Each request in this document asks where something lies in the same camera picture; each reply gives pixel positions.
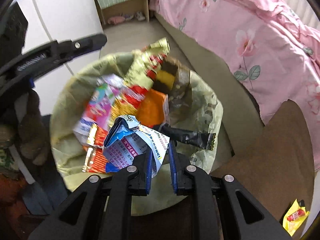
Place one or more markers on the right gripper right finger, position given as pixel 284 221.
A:
pixel 181 183

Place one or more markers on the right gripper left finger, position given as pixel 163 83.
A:
pixel 141 184

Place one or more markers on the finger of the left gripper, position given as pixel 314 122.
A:
pixel 89 44

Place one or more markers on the blue white packet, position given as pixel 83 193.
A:
pixel 128 138

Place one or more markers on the black foil wrapper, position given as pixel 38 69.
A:
pixel 203 140

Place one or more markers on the cartoon ice cream wrapper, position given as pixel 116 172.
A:
pixel 112 80

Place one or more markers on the orange snack bag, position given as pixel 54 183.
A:
pixel 154 110

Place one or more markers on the yellow red chip bag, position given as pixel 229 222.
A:
pixel 295 217

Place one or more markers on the red orange snack wrapper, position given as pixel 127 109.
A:
pixel 95 162

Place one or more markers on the yellow noodle packet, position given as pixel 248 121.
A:
pixel 146 64

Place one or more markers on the pink yellow candy wrapper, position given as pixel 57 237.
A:
pixel 97 111

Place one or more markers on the yellow-lined trash bin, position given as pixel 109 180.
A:
pixel 126 104

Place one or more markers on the left hand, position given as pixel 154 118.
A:
pixel 35 142

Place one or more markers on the pink slipper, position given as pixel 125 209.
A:
pixel 115 20

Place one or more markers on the white sneaker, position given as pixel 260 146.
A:
pixel 140 16

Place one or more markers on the wooden nightstand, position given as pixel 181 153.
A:
pixel 127 7

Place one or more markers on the bed with pink sheet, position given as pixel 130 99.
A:
pixel 265 46

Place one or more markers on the pink floral duvet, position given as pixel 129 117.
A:
pixel 279 11

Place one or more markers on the white striped curtain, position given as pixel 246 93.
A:
pixel 305 12

